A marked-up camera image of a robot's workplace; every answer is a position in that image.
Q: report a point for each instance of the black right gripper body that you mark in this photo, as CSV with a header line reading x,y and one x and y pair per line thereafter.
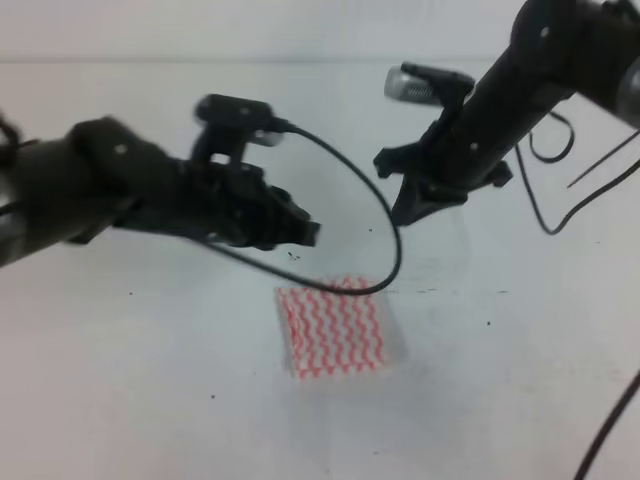
x,y
464,151

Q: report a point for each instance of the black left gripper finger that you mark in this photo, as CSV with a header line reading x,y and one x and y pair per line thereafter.
x,y
303,233
283,208

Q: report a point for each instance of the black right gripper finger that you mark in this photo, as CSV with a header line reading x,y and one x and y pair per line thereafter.
x,y
419,198
402,160

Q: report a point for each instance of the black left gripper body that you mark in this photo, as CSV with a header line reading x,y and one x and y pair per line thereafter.
x,y
223,205

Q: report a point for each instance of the pink white wavy towel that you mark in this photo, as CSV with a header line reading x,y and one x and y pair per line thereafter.
x,y
329,335

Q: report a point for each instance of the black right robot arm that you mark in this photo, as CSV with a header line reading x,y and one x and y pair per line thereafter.
x,y
557,49

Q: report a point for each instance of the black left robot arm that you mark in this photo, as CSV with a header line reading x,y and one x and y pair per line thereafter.
x,y
102,175

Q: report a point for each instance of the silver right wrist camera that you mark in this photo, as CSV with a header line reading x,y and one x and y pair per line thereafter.
x,y
423,85

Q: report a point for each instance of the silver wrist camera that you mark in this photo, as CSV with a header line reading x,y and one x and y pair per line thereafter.
x,y
423,85
230,124

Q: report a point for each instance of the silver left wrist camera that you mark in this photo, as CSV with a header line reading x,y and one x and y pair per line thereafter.
x,y
230,124

